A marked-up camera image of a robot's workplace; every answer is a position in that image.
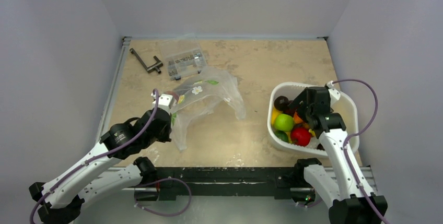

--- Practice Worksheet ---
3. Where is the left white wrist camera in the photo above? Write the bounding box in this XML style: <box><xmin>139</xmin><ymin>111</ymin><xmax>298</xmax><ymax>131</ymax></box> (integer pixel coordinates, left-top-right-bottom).
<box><xmin>151</xmin><ymin>92</ymin><xmax>176</xmax><ymax>114</ymax></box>

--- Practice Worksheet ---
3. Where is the black metal T-wrench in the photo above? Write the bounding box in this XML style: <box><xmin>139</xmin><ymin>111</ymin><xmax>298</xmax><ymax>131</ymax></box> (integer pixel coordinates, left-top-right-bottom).
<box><xmin>129</xmin><ymin>48</ymin><xmax>164</xmax><ymax>74</ymax></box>

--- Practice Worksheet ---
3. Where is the orange fake fruit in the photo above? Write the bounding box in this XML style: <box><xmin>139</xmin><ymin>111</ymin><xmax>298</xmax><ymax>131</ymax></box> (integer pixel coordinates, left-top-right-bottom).
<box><xmin>293</xmin><ymin>112</ymin><xmax>304</xmax><ymax>124</ymax></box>

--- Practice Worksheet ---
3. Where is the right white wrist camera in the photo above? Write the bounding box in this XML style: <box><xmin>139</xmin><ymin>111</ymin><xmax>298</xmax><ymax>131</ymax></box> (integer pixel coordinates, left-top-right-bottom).
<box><xmin>325</xmin><ymin>81</ymin><xmax>341</xmax><ymax>106</ymax></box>

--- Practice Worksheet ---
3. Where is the clear plastic screw box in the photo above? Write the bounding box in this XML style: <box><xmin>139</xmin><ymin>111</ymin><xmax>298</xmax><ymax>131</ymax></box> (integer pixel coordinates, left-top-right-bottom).
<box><xmin>159</xmin><ymin>38</ymin><xmax>207</xmax><ymax>80</ymax></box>

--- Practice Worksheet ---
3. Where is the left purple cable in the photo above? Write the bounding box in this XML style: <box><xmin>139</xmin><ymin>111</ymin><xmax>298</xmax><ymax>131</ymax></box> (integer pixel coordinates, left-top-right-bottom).
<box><xmin>29</xmin><ymin>88</ymin><xmax>160</xmax><ymax>224</ymax></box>

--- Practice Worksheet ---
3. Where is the clear plastic bag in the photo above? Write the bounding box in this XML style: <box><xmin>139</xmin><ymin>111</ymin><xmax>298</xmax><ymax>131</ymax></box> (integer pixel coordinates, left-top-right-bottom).
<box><xmin>169</xmin><ymin>66</ymin><xmax>246</xmax><ymax>151</ymax></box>

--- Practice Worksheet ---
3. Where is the white plastic basket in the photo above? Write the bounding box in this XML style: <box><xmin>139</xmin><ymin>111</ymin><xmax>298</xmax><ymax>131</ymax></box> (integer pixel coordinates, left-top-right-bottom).
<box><xmin>266</xmin><ymin>82</ymin><xmax>358</xmax><ymax>158</ymax></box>

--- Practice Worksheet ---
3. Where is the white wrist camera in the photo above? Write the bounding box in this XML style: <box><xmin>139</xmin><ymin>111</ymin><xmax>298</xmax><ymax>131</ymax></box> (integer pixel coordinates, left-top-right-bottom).
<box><xmin>325</xmin><ymin>81</ymin><xmax>341</xmax><ymax>106</ymax></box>
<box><xmin>151</xmin><ymin>92</ymin><xmax>176</xmax><ymax>114</ymax></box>

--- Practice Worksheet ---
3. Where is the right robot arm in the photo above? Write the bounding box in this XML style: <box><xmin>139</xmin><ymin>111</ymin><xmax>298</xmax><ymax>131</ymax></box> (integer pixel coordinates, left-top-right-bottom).
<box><xmin>290</xmin><ymin>86</ymin><xmax>388</xmax><ymax>223</ymax></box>

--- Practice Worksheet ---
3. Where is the red apple in basket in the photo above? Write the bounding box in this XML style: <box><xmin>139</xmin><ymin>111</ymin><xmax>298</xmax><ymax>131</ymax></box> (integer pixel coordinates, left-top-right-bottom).
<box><xmin>290</xmin><ymin>127</ymin><xmax>312</xmax><ymax>147</ymax></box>

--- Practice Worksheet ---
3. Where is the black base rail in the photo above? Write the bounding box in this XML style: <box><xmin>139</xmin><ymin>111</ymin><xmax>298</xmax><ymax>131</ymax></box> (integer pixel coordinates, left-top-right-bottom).
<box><xmin>134</xmin><ymin>167</ymin><xmax>318</xmax><ymax>204</ymax></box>

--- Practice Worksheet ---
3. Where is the yellow fake lemon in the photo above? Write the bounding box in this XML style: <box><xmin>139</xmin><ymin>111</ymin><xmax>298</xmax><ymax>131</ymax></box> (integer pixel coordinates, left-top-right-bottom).
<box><xmin>270</xmin><ymin>107</ymin><xmax>283</xmax><ymax>126</ymax></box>

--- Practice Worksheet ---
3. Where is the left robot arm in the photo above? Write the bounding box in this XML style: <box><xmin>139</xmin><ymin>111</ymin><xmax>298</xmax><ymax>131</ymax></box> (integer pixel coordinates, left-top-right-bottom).
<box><xmin>29</xmin><ymin>107</ymin><xmax>171</xmax><ymax>223</ymax></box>

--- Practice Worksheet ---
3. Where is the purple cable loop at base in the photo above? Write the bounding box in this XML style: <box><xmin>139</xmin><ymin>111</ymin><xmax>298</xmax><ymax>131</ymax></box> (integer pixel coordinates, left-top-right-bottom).
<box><xmin>133</xmin><ymin>177</ymin><xmax>193</xmax><ymax>217</ymax></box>

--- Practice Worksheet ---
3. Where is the dark red fake fruit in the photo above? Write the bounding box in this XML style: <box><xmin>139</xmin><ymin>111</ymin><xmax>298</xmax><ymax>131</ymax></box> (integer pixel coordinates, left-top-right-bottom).
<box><xmin>273</xmin><ymin>96</ymin><xmax>290</xmax><ymax>111</ymax></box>

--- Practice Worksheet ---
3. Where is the red fake fruit in bag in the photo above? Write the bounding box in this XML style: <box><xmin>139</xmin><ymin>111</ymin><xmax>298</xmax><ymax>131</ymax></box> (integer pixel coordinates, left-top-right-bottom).
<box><xmin>164</xmin><ymin>91</ymin><xmax>180</xmax><ymax>101</ymax></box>

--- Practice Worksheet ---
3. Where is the light green fake apple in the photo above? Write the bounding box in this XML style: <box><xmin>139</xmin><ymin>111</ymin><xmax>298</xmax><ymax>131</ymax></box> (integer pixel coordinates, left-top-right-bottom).
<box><xmin>273</xmin><ymin>114</ymin><xmax>295</xmax><ymax>132</ymax></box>

